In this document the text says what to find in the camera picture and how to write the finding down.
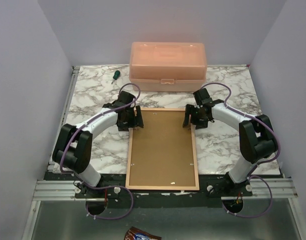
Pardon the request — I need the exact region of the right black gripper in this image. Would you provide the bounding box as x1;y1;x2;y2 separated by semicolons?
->
183;104;208;130

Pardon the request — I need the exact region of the brown fibreboard backing board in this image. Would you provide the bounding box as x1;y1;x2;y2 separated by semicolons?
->
129;110;197;188

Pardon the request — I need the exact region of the pink wooden picture frame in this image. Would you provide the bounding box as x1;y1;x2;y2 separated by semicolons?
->
124;107;201;192

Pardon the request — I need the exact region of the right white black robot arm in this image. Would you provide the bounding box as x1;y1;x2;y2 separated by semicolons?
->
182;88;280;196

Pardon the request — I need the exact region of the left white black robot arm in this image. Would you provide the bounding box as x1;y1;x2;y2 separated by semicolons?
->
52;90;144;198

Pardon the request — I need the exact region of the orange translucent plastic toolbox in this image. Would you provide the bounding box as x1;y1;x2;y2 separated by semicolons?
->
129;42;208;92

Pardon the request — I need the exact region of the brown snack wrapper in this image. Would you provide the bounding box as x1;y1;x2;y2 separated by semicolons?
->
124;226;162;240

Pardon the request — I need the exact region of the green handled screwdriver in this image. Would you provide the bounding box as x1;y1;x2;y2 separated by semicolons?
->
111;70;121;84

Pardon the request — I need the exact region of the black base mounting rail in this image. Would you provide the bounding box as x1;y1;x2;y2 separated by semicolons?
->
43;172;253;209

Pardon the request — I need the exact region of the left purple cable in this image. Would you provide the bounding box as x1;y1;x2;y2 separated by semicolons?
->
59;83;141;221

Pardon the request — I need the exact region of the aluminium extrusion rail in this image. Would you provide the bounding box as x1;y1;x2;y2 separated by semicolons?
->
23;65;301;240

